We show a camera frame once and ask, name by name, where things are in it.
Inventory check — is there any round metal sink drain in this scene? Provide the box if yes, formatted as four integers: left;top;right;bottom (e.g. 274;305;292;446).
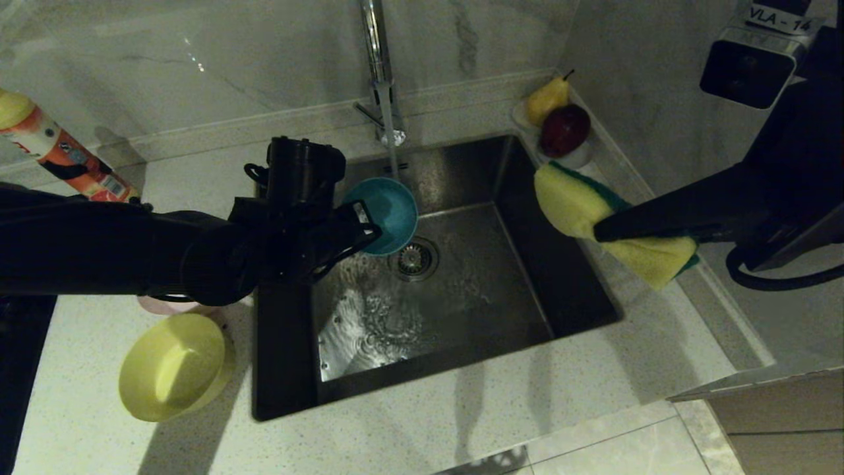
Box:
388;237;440;283

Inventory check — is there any small white fruit dish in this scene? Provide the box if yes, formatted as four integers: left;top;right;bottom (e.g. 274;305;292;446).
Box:
511;99;593;173

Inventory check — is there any stainless steel sink basin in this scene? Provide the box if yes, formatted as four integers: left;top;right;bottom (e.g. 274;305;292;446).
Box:
253;135;622;421

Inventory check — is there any beige cabinet front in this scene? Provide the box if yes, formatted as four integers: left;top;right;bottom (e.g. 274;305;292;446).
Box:
663;363;844;475

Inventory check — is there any black induction cooktop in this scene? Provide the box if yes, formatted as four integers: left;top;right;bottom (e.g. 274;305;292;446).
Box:
0;294;59;475

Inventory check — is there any yellow-capped dish soap bottle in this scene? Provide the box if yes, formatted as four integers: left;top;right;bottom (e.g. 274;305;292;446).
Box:
0;89;141;203

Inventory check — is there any dark red apple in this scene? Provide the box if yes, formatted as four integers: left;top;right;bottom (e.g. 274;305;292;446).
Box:
538;105;591;159

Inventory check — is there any chrome faucet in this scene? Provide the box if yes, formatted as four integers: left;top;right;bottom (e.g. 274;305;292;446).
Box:
353;0;406;147

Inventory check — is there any green and yellow sponge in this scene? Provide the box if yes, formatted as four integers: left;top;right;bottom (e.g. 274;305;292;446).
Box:
534;162;701;291

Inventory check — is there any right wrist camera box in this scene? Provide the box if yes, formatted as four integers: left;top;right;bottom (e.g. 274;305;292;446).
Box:
699;3;825;110

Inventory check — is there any blue plastic bowl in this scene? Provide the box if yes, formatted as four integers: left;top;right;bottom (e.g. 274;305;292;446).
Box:
343;177;419;257

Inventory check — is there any yellow plastic bowl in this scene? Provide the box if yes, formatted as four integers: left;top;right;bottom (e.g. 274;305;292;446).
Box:
119;313;236;423

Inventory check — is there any yellow pear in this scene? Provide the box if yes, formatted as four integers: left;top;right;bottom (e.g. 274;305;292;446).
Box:
525;71;574;127

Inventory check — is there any pink plastic bowl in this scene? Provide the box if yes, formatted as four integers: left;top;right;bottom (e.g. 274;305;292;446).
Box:
137;296;222;315

